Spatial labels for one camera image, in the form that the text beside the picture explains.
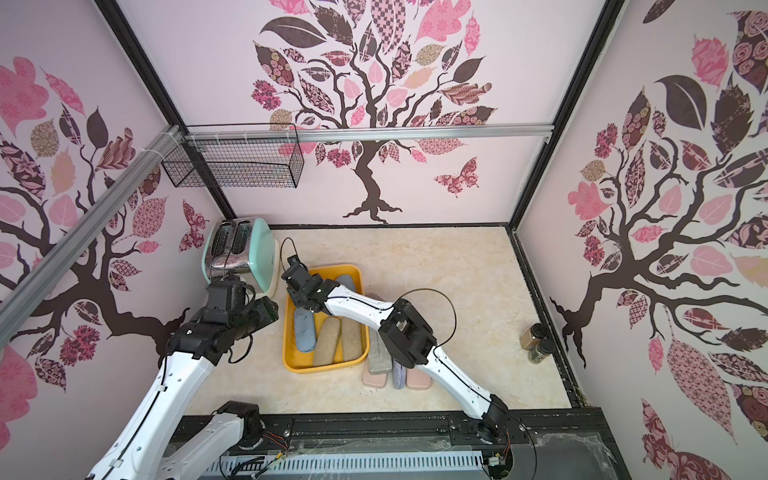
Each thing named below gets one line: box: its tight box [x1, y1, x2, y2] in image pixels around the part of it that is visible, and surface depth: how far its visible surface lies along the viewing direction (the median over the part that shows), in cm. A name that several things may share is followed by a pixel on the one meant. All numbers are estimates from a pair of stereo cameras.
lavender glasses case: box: [393, 358, 407, 390], surface depth 79 cm
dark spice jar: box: [527, 339, 556, 365], surface depth 82 cm
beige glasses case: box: [340, 318, 363, 361], surface depth 88 cm
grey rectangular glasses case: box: [369, 327, 393, 373], surface depth 81 cm
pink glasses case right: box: [406, 366, 431, 390], surface depth 81 cm
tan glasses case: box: [314, 317, 341, 366], surface depth 87 cm
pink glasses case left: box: [362, 357, 388, 389], surface depth 82 cm
